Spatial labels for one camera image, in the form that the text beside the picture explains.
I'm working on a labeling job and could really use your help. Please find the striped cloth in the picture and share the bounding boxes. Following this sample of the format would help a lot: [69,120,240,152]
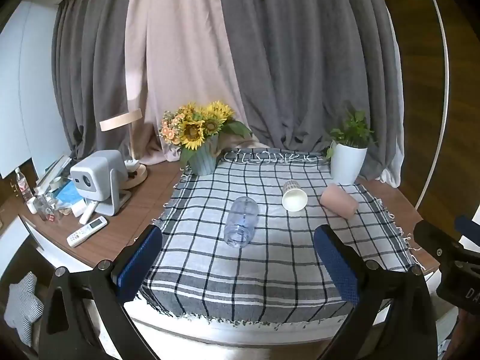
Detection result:
[4,272,44,348]

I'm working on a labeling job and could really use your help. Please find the teal ribbed vase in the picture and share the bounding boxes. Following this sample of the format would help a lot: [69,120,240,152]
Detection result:
[187,135,220,176]

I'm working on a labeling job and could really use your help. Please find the white paper cup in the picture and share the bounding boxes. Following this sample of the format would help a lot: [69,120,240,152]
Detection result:
[282,180,308,212]

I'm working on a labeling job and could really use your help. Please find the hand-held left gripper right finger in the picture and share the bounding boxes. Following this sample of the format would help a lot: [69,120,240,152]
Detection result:
[313,224,439,360]

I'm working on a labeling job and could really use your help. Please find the large white remote control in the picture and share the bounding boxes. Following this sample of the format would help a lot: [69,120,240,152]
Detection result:
[67,216,108,248]

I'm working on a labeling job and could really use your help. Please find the small white remote control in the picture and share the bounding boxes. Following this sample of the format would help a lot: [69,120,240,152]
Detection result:
[79,200,99,224]

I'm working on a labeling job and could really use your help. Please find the clear plastic cup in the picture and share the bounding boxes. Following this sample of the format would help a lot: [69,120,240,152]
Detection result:
[224,196,259,248]

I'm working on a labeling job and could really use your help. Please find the clear water bottle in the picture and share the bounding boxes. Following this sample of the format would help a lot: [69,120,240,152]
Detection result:
[14,167,34,202]

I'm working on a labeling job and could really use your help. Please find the grey curtain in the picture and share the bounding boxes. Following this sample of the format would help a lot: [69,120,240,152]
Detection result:
[50,0,151,166]
[217,0,405,189]

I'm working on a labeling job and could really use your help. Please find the green potted plant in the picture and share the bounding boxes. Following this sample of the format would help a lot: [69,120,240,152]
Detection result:
[325,110,377,159]

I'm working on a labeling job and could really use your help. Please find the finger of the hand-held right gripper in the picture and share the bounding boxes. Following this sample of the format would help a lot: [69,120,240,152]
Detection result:
[455,215,480,252]
[414,219,480,268]

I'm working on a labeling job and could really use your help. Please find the sunflower bouquet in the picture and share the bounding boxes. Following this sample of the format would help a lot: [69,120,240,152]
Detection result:
[159,100,253,166]

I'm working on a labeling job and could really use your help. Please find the white cabinet panel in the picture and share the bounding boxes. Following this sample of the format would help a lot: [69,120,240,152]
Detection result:
[0,0,73,179]

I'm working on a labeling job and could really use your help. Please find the pink curtain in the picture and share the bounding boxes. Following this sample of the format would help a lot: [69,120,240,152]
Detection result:
[124,0,265,164]

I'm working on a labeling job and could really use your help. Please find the blue packet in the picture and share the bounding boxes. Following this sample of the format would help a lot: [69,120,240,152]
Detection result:
[52,185,82,208]

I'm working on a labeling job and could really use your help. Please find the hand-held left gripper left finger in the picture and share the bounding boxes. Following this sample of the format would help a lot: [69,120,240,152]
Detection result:
[37,224,164,360]

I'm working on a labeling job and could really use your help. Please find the pink cup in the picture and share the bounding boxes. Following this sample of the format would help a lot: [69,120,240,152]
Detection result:
[319,183,358,219]

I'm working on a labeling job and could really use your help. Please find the grey white projector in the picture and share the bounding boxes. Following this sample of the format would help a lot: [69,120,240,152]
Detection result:
[70,150,132,217]

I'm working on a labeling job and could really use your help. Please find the wooden desk lamp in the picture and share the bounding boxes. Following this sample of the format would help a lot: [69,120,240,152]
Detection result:
[99,109,148,190]

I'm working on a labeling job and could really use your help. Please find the small glass jar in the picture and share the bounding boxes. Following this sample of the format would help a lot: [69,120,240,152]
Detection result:
[37,195,58,219]

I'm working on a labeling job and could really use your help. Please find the white plant pot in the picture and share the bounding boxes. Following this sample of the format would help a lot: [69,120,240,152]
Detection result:
[331,140,368,185]

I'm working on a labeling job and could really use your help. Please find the checked tablecloth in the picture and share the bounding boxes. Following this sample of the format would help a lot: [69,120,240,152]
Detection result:
[137,149,426,325]

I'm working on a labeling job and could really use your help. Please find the white hoop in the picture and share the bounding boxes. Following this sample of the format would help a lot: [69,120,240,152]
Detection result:
[414,0,450,211]

